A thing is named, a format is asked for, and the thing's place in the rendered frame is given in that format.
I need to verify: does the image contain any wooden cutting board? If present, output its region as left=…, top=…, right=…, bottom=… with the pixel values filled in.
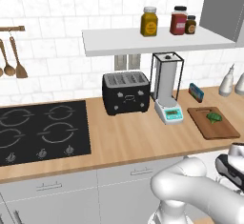
left=186, top=106, right=242, bottom=141

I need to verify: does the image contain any green broccoli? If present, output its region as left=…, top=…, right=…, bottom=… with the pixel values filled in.
left=206, top=111, right=225, bottom=125

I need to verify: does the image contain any black toaster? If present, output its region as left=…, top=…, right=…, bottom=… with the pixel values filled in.
left=101, top=71, right=152, bottom=117

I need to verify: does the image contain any white teal kitchen scale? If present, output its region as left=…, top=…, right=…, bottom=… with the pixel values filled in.
left=153, top=97, right=186, bottom=126

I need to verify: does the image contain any white paper towel roll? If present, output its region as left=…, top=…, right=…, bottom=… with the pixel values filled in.
left=157, top=53, right=179, bottom=103

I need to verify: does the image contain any grey hob knob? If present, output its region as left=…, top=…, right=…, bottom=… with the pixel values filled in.
left=35, top=148, right=49, bottom=159
left=63, top=145, right=76, bottom=156
left=5, top=152, right=17, bottom=163

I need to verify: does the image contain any grey drawer front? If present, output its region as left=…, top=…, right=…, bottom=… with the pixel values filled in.
left=0, top=169, right=99, bottom=204
left=96, top=155, right=189, bottom=188

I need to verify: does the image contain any blue box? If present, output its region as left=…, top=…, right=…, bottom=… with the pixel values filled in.
left=188, top=82, right=205, bottom=104

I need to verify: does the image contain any black hob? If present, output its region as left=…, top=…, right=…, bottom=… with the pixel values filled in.
left=0, top=99, right=92, bottom=168

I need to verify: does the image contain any yellow jar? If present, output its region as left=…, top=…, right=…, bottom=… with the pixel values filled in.
left=139, top=6, right=159, bottom=38

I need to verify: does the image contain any red jar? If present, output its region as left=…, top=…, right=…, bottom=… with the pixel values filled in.
left=169, top=5, right=189, bottom=36

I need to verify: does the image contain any grey cupboard door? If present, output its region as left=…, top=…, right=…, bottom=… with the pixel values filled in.
left=5, top=186, right=102, bottom=224
left=97, top=175, right=166, bottom=224

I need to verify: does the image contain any small brown jar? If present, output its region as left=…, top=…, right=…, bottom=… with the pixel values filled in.
left=184, top=14, right=197, bottom=35

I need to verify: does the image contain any white bottle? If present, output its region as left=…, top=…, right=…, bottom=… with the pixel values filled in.
left=217, top=63, right=236, bottom=98
left=234, top=71, right=244, bottom=96

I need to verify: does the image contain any wooden hanging spoon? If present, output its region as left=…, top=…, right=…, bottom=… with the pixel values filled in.
left=0, top=38, right=16, bottom=77
left=8, top=31, right=29, bottom=80

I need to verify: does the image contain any grey wall socket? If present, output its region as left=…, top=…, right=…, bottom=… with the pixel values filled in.
left=113, top=53, right=142, bottom=71

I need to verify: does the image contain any white wall shelf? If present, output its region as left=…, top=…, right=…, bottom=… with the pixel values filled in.
left=81, top=27, right=238, bottom=58

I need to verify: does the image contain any silver drawer handle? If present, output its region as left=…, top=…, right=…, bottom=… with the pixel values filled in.
left=130, top=167, right=154, bottom=176
left=35, top=181, right=64, bottom=193

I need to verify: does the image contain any wooden wall rail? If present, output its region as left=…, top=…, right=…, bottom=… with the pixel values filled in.
left=0, top=25, right=27, bottom=33

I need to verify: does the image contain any grey wall cupboard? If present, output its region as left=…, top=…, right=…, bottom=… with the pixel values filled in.
left=198, top=0, right=244, bottom=44

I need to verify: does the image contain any silver cupboard door handle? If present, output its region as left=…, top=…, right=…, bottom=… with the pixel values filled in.
left=12, top=210, right=25, bottom=224

